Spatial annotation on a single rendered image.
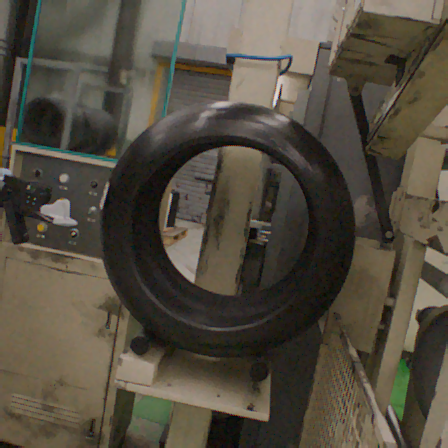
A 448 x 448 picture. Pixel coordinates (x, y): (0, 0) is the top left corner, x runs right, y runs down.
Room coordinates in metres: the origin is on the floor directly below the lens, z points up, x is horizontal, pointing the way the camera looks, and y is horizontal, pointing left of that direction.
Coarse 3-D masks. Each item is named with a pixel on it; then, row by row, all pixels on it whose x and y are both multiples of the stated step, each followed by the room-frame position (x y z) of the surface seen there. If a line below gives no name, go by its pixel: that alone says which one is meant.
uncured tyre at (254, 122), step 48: (144, 144) 1.18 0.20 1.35; (192, 144) 1.16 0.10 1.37; (240, 144) 1.44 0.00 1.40; (288, 144) 1.15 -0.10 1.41; (144, 192) 1.45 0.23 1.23; (336, 192) 1.15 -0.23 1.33; (144, 240) 1.45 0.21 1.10; (336, 240) 1.14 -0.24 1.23; (144, 288) 1.16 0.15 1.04; (192, 288) 1.44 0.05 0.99; (288, 288) 1.42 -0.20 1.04; (336, 288) 1.16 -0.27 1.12; (192, 336) 1.16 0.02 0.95; (240, 336) 1.15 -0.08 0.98; (288, 336) 1.16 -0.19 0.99
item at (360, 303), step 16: (368, 240) 1.62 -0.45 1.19; (368, 256) 1.43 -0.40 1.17; (384, 256) 1.43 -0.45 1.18; (352, 272) 1.44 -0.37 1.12; (368, 272) 1.43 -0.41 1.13; (384, 272) 1.43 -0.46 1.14; (352, 288) 1.43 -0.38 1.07; (368, 288) 1.43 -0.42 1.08; (384, 288) 1.43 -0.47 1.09; (336, 304) 1.44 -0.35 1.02; (352, 304) 1.43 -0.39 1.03; (368, 304) 1.43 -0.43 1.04; (320, 320) 1.59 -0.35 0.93; (352, 320) 1.43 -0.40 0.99; (368, 320) 1.43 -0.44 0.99; (336, 336) 1.44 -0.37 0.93; (352, 336) 1.43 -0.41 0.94; (368, 336) 1.43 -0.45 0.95; (368, 352) 1.43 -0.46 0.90
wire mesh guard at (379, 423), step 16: (336, 320) 1.36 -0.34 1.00; (320, 352) 1.52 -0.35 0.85; (336, 352) 1.29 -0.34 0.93; (352, 352) 1.11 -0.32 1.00; (320, 368) 1.51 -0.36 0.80; (336, 368) 1.25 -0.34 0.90; (352, 368) 1.04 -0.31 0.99; (320, 384) 1.43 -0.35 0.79; (336, 384) 1.20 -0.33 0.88; (368, 384) 0.93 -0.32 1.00; (368, 400) 0.86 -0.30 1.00; (336, 416) 1.11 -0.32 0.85; (304, 432) 1.50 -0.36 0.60; (320, 432) 1.26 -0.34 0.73; (336, 432) 1.08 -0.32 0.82; (384, 432) 0.75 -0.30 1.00
